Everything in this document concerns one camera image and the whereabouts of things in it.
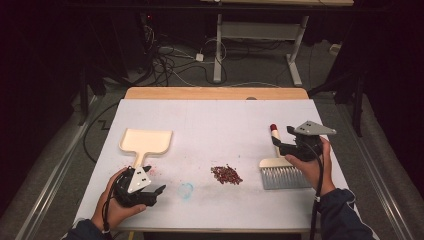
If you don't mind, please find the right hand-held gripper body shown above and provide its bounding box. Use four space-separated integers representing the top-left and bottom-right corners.
279 120 337 163

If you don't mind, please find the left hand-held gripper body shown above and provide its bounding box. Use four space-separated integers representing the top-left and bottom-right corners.
113 165 158 208

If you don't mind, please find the cream plastic dustpan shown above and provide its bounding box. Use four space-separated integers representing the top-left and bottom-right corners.
118 127 174 170

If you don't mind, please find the cream brush with grey bristles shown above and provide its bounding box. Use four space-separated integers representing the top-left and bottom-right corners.
259 123 313 191

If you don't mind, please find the pile of red and green beans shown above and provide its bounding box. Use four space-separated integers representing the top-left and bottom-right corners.
210 163 244 186

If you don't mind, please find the person's right hand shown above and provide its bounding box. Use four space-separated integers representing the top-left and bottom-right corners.
284 136 336 198

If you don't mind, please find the person's left hand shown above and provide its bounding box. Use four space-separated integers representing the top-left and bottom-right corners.
91 167 148 232

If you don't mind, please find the black metal stand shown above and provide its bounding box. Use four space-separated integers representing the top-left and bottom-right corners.
77 64 108 127
307 64 366 138

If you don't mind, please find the right hand-held gripper cable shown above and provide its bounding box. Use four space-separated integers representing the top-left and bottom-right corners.
308 141 326 240

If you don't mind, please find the hand-held gripper cable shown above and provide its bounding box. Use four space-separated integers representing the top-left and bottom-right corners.
308 141 326 240
101 173 118 240

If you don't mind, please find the left hand-held gripper cable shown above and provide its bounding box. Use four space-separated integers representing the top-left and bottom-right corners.
101 173 118 240

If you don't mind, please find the black floor cable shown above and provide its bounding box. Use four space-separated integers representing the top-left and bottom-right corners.
82 101 122 165

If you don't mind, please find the tangle of floor cables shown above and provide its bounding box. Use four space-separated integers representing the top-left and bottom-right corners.
141 24 231 88

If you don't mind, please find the white metal frame desk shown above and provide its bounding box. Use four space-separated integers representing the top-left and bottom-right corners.
199 0 356 88

